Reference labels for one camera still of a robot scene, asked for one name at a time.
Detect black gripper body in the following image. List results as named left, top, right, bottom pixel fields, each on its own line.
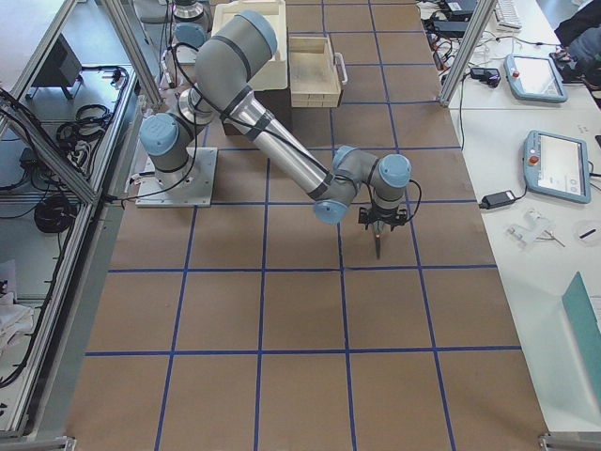
left=358, top=206, right=407, bottom=230

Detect wooden drawer with white handle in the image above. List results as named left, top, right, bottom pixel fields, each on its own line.
left=288, top=36, right=348, bottom=108

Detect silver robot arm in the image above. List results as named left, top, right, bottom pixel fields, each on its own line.
left=140, top=9, right=411, bottom=232
left=173, top=1, right=213, bottom=65

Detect black power adapter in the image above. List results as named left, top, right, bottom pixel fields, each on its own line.
left=479, top=190, right=516, bottom=210

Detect dark brown wooden cabinet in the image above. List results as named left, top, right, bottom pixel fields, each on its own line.
left=220, top=86, right=293, bottom=136

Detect blue teach pendant near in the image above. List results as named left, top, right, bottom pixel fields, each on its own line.
left=523, top=130, right=591, bottom=204

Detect blue teach pendant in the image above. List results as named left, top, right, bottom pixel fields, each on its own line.
left=503, top=54, right=568, bottom=103
left=523, top=130, right=591, bottom=204

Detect white plastic bin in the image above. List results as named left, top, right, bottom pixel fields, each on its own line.
left=212, top=1, right=288, bottom=91

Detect blue teach pendant far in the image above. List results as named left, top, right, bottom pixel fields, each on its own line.
left=503, top=54, right=568, bottom=103

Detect teal laptop lid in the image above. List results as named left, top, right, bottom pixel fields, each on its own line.
left=562, top=272, right=600, bottom=410

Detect white keyboard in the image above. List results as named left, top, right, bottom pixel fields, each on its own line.
left=494, top=0, right=522, bottom=30

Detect black monitor on floor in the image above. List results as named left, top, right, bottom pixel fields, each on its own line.
left=25, top=34, right=83, bottom=100

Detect white crumpled cloth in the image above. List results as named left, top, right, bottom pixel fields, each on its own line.
left=0, top=260, right=37, bottom=349

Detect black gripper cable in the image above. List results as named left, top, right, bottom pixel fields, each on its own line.
left=398, top=178, right=423, bottom=226

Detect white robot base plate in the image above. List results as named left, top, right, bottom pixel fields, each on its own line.
left=135, top=147, right=218, bottom=208

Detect aluminium frame post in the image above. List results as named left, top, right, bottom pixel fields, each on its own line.
left=439, top=0, right=497, bottom=107

